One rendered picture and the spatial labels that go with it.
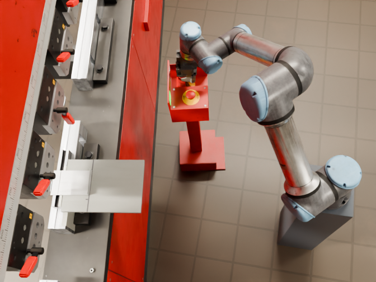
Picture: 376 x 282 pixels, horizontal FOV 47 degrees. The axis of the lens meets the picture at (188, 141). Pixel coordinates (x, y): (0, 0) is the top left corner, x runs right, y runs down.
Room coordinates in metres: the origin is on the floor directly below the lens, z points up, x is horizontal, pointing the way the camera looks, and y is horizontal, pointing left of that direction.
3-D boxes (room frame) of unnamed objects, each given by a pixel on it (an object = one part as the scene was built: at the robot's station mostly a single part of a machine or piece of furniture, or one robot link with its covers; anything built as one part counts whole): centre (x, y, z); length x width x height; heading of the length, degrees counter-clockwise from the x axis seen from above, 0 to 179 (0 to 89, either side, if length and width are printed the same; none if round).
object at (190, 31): (0.95, -0.08, 1.05); 0.09 x 0.08 x 0.11; 24
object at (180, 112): (0.90, -0.04, 0.75); 0.20 x 0.16 x 0.18; 171
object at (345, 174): (0.37, -0.47, 0.94); 0.13 x 0.12 x 0.14; 114
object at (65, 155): (0.53, 0.44, 0.98); 0.20 x 0.03 x 0.03; 169
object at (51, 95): (0.67, 0.41, 1.26); 0.15 x 0.09 x 0.17; 169
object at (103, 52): (1.08, 0.27, 0.89); 0.30 x 0.05 x 0.03; 169
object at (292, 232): (0.38, -0.48, 0.39); 0.18 x 0.18 x 0.78; 70
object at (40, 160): (0.48, 0.45, 1.26); 0.15 x 0.09 x 0.17; 169
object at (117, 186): (0.47, 0.30, 1.00); 0.26 x 0.18 x 0.01; 79
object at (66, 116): (0.64, 0.35, 1.20); 0.04 x 0.02 x 0.10; 79
